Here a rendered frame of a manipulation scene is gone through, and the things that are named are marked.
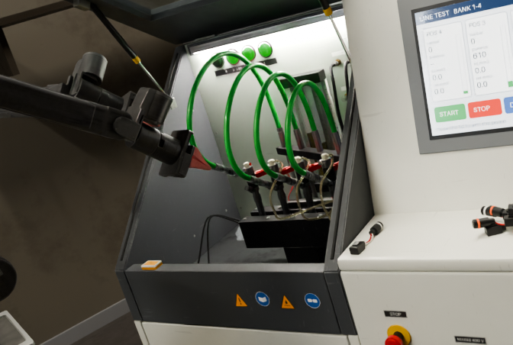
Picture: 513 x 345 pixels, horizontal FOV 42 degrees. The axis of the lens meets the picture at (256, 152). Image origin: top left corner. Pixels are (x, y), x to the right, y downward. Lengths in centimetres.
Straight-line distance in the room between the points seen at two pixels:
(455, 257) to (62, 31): 283
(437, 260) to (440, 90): 38
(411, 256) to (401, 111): 35
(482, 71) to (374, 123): 27
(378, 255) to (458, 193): 24
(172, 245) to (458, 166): 89
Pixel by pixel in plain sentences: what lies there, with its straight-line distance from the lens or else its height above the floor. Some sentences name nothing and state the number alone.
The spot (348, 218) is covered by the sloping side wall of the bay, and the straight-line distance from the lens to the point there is 149.
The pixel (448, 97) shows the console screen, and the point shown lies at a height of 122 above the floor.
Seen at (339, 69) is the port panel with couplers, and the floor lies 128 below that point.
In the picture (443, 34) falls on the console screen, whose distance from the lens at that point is 149.
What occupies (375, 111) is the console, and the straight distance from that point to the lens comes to 156.
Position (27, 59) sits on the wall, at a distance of 369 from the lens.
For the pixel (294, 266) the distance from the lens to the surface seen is 152.
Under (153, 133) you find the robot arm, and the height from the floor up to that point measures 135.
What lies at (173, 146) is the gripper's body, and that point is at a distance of 137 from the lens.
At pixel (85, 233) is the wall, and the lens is 383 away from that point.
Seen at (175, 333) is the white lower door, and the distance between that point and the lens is 185.
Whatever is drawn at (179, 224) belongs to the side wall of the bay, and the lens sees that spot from 201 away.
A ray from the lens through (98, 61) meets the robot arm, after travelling 154.
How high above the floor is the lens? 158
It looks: 14 degrees down
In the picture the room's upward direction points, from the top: 17 degrees counter-clockwise
